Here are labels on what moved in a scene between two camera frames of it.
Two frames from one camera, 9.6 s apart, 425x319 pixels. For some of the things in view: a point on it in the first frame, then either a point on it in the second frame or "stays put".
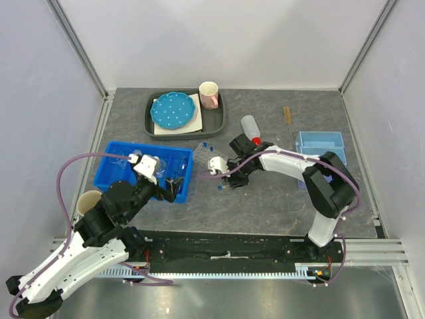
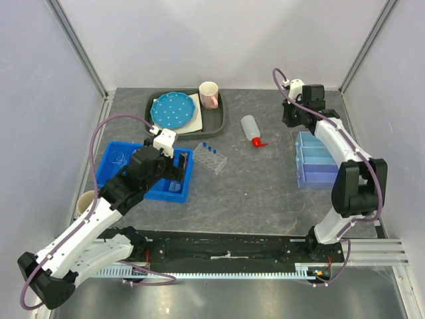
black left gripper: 169,193 → 176,172
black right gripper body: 240,176 → 294,114
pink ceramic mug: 208,94 stays put
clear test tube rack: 202,155 stays put
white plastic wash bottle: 251,129 stays put
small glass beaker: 121,163 stays put
